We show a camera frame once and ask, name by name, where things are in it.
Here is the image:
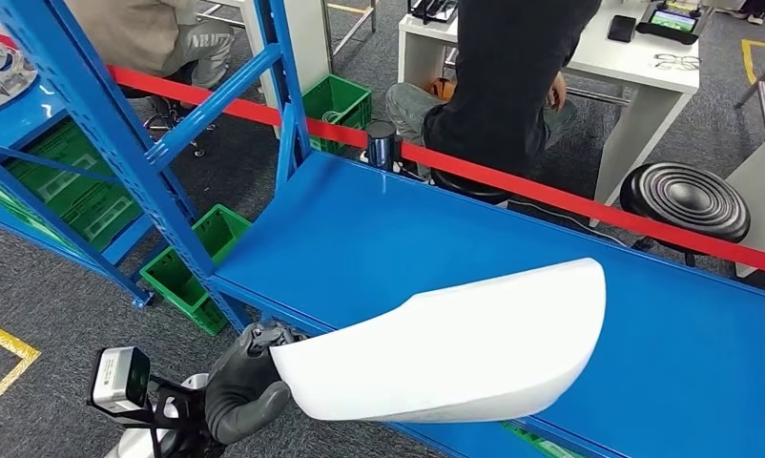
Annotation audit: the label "black remote device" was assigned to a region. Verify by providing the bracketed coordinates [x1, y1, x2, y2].
[407, 0, 458, 25]

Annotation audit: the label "red barrier belt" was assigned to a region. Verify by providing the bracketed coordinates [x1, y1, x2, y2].
[0, 28, 765, 280]

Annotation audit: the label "black phone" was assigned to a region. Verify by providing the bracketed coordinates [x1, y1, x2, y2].
[608, 14, 638, 44]

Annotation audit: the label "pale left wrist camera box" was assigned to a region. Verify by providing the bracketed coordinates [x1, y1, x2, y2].
[88, 345, 152, 415]

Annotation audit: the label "silver metal part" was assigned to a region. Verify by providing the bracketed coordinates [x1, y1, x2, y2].
[0, 40, 39, 118]

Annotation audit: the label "blue metal shelf rack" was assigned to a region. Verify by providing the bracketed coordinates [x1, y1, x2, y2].
[0, 0, 765, 458]
[0, 18, 200, 310]

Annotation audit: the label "white curved plastic part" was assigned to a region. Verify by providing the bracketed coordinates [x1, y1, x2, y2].
[268, 257, 608, 424]

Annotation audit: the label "black round ridged stool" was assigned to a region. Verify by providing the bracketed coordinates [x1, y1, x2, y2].
[119, 63, 218, 158]
[619, 162, 752, 267]
[431, 169, 511, 207]

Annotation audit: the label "grey metal frame legs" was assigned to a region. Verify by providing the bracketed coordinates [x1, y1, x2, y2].
[733, 63, 765, 137]

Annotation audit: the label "orange round object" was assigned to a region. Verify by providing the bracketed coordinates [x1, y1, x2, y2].
[429, 76, 458, 102]

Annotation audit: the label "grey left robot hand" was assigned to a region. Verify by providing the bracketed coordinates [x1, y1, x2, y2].
[204, 321, 308, 446]

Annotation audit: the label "person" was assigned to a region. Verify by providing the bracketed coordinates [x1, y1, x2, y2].
[385, 0, 602, 181]
[63, 0, 238, 80]

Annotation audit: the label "eyeglasses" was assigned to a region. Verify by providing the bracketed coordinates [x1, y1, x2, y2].
[653, 53, 702, 71]

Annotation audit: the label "black handheld controller with screen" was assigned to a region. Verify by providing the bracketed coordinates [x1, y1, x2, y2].
[636, 3, 715, 47]

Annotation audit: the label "chrome barrier post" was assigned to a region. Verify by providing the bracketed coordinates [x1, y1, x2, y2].
[364, 119, 403, 173]

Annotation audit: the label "yellow floor tape square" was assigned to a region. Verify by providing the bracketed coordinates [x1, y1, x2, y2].
[0, 317, 43, 420]

